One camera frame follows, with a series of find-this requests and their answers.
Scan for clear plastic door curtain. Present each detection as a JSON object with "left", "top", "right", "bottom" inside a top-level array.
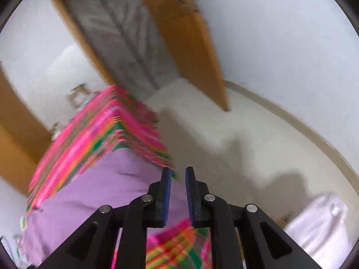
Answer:
[{"left": 66, "top": 0, "right": 180, "bottom": 96}]

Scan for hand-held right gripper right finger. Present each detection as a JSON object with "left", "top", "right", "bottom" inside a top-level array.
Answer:
[{"left": 184, "top": 166, "right": 324, "bottom": 269}]

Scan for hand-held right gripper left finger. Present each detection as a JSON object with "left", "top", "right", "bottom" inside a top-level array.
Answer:
[{"left": 37, "top": 167, "right": 172, "bottom": 269}]

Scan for pink green plaid blanket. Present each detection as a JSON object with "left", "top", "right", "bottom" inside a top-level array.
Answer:
[{"left": 25, "top": 85, "right": 211, "bottom": 269}]

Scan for purple fleece pants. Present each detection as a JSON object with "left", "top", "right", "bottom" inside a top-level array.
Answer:
[{"left": 21, "top": 148, "right": 195, "bottom": 267}]

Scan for wooden door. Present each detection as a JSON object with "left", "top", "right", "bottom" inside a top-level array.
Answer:
[{"left": 128, "top": 0, "right": 231, "bottom": 112}]

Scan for wooden door frame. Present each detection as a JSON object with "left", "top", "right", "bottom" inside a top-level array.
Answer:
[{"left": 50, "top": 0, "right": 119, "bottom": 87}]

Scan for wooden wardrobe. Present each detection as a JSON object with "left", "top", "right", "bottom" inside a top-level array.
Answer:
[{"left": 0, "top": 62, "right": 54, "bottom": 195}]

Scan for open brown cardboard box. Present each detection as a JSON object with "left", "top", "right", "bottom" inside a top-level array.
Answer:
[{"left": 67, "top": 82, "right": 91, "bottom": 108}]

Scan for white bundle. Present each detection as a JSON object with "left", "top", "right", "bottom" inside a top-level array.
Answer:
[{"left": 283, "top": 192, "right": 352, "bottom": 263}]

